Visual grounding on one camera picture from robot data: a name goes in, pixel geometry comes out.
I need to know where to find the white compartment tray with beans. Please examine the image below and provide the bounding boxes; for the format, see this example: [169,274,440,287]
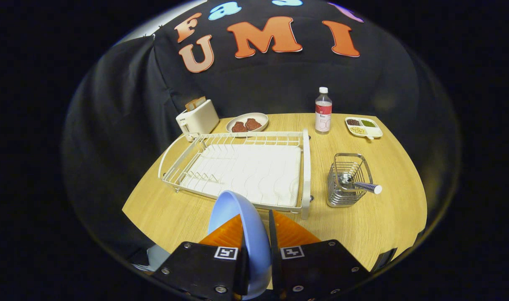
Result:
[345,117,383,140]

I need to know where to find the toast slices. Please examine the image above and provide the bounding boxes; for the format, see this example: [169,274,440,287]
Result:
[185,96,206,112]

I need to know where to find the white toaster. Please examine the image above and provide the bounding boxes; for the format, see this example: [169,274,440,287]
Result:
[175,99,220,142]

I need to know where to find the beige oval plate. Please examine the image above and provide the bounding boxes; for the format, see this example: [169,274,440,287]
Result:
[226,112,269,133]

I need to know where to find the metal spoon with striped handle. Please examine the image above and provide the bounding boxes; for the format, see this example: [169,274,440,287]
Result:
[340,172,382,195]

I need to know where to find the blue plate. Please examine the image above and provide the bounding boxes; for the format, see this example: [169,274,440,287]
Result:
[207,190,272,300]

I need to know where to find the clear bottle with red label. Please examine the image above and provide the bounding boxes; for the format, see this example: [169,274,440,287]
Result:
[315,87,333,134]

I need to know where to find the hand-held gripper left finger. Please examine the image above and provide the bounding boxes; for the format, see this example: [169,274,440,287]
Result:
[152,214,249,301]

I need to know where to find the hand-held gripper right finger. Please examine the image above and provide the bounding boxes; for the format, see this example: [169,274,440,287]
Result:
[268,210,370,301]

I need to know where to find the metal wire basket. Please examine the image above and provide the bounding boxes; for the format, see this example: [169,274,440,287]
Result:
[327,153,373,208]

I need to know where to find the black backdrop cloth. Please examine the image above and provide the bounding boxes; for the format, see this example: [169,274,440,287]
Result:
[62,0,462,268]

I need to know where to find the white wire dish rack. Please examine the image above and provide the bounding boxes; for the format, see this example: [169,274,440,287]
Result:
[158,129,313,221]

